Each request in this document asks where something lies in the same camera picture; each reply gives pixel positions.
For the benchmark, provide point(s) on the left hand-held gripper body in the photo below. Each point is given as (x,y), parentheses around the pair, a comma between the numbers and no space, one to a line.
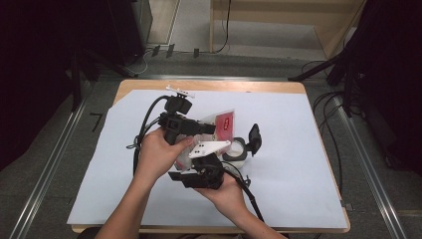
(177,124)

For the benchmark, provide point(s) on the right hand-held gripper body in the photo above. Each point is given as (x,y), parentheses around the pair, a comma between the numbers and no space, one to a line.
(207,176)

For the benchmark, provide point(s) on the red and white refill pouch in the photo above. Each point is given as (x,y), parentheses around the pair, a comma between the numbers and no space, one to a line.
(225,124)

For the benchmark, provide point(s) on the person's right hand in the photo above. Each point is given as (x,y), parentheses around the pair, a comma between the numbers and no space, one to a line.
(229,197)

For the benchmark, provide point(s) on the person's left hand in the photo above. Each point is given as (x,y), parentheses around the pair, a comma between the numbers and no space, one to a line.
(156,159)

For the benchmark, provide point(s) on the white table mat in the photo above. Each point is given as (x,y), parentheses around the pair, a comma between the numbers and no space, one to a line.
(298,166)

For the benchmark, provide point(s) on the black stand with legs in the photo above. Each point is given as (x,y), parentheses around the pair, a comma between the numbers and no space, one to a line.
(99,61)
(318,68)

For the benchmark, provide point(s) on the black cabinet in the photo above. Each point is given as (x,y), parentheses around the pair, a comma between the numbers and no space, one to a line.
(129,30)

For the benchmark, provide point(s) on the dark curtain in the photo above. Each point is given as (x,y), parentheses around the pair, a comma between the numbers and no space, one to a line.
(394,83)
(40,66)

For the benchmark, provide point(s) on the wooden shelf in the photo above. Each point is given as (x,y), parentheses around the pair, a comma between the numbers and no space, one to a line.
(335,30)

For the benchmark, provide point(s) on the metal floor rail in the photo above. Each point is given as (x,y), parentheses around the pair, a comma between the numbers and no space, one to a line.
(368,166)
(205,78)
(49,166)

